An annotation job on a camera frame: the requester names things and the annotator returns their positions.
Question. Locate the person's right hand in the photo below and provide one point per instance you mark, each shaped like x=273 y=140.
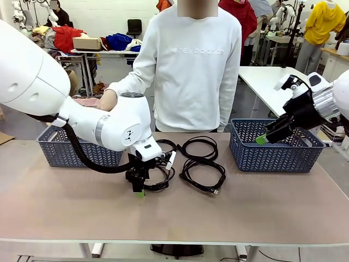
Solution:
x=106 y=99

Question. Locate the long white table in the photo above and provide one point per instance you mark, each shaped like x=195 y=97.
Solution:
x=109 y=52

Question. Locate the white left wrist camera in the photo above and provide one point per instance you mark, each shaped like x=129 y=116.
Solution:
x=171 y=159

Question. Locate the cardboard box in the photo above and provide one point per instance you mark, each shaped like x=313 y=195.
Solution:
x=87 y=43

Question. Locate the black round base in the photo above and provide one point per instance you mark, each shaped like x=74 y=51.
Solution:
x=177 y=249

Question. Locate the blue-grey plastic basket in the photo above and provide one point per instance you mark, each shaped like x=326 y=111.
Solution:
x=62 y=155
x=272 y=161

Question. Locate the white table leg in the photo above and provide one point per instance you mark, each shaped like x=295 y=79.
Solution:
x=248 y=253
x=95 y=249

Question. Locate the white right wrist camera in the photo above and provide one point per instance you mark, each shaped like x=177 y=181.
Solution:
x=280 y=83

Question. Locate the person in black clothes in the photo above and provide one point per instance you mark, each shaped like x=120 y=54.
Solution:
x=61 y=17

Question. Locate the person's right forearm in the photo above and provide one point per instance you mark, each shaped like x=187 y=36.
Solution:
x=125 y=82

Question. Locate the person in yellow hoodie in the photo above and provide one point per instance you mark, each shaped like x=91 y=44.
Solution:
x=324 y=24

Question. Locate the person in white sweatshirt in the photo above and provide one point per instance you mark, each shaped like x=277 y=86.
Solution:
x=191 y=82

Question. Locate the blue clothes pile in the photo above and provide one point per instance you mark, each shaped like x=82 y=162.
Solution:
x=117 y=41

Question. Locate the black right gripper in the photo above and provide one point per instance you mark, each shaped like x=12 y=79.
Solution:
x=302 y=112

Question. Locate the flat cardboard sheet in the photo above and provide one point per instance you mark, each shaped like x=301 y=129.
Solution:
x=5 y=137

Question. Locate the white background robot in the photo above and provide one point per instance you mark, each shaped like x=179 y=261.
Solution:
x=282 y=15
x=19 y=11

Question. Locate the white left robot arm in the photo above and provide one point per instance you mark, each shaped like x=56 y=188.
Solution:
x=27 y=68

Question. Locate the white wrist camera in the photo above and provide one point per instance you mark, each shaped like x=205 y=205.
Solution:
x=171 y=159
x=280 y=83

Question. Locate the black office chair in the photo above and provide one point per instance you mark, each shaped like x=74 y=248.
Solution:
x=134 y=27

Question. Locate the red clothes pile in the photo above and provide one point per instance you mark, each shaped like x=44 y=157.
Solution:
x=65 y=38

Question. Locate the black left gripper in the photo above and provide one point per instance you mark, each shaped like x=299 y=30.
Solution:
x=139 y=172

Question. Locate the patterned clothes on floor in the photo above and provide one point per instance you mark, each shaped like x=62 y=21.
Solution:
x=90 y=101

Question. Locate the person in red jacket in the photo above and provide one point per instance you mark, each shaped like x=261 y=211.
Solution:
x=242 y=19

